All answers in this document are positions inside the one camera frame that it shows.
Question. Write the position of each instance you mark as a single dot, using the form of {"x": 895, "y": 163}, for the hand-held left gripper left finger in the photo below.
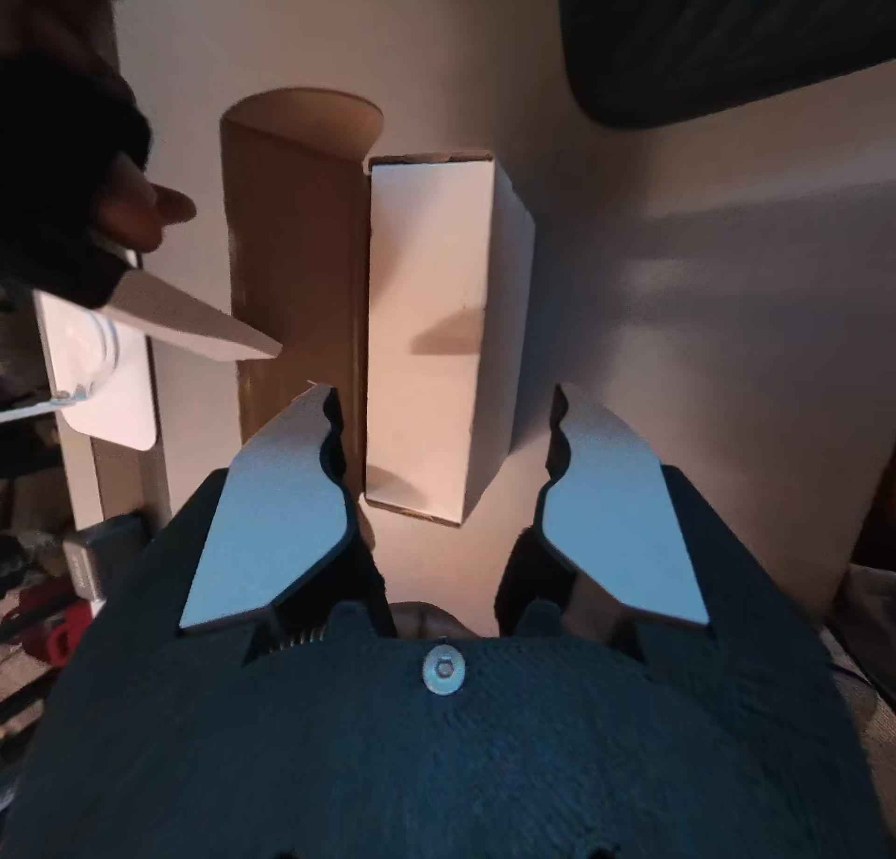
{"x": 273, "y": 516}

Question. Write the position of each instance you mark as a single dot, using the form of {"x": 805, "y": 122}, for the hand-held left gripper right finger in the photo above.
{"x": 616, "y": 516}

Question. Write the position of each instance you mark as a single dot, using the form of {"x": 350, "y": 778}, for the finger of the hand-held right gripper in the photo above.
{"x": 196, "y": 327}
{"x": 143, "y": 211}

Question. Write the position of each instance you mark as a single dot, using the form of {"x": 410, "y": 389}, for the white cardboard box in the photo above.
{"x": 427, "y": 278}

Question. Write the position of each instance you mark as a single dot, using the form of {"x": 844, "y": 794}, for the grey desk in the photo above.
{"x": 700, "y": 383}

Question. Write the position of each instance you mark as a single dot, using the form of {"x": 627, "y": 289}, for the white rounded plate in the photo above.
{"x": 126, "y": 397}

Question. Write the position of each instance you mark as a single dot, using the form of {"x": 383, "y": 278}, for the grey case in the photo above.
{"x": 98, "y": 558}

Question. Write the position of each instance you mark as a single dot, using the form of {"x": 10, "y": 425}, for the red object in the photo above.
{"x": 49, "y": 628}

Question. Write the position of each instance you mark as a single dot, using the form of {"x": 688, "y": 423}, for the black mesh chair seat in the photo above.
{"x": 700, "y": 33}

